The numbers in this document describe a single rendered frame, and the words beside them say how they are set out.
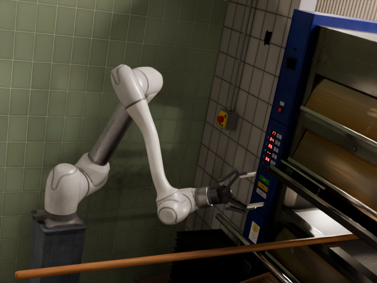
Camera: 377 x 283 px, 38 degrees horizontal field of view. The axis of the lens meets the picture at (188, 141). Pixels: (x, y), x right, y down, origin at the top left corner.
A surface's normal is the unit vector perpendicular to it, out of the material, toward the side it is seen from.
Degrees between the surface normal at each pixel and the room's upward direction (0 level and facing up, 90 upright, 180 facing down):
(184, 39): 90
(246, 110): 90
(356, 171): 70
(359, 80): 90
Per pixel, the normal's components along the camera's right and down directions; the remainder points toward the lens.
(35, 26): 0.43, 0.36
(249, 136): -0.88, 0.00
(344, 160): -0.77, -0.33
